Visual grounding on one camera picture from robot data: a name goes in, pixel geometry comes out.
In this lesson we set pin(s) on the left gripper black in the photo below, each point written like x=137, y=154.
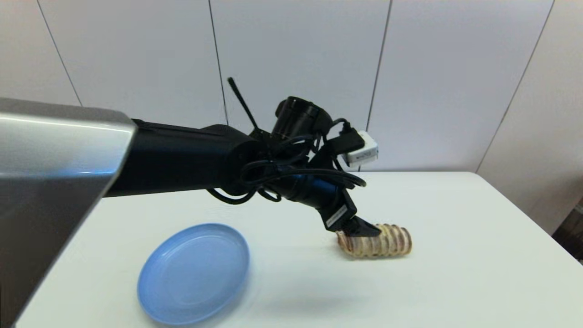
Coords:
x=338, y=209

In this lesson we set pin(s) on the long striped bread roll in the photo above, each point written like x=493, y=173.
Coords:
x=391, y=243

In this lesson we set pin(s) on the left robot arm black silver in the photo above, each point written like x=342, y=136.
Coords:
x=182, y=155

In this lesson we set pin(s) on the blue round plate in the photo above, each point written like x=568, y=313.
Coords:
x=193, y=273

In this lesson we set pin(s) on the dark background object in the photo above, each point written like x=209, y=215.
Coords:
x=574, y=232

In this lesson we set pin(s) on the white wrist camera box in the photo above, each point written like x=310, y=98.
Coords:
x=365, y=155

